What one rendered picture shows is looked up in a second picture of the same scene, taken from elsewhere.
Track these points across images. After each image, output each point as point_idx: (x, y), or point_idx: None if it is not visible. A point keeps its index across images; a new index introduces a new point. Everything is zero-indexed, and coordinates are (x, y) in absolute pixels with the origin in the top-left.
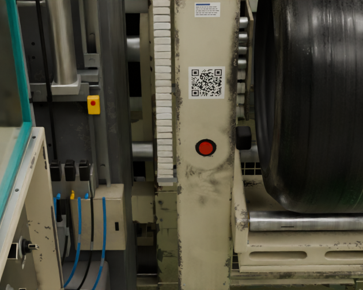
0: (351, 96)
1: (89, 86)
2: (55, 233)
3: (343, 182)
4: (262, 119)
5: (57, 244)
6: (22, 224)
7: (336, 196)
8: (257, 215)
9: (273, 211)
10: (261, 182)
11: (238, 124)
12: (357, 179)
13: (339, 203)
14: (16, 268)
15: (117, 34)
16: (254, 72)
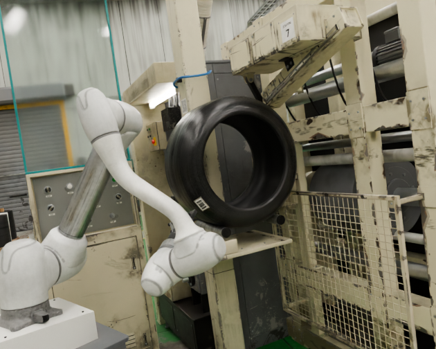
0: (169, 149)
1: None
2: (134, 200)
3: (174, 189)
4: (243, 193)
5: (135, 205)
6: (123, 191)
7: (178, 199)
8: (196, 221)
9: (202, 221)
10: (255, 233)
11: (277, 212)
12: (175, 188)
13: (183, 204)
14: (109, 199)
15: (244, 164)
16: (252, 174)
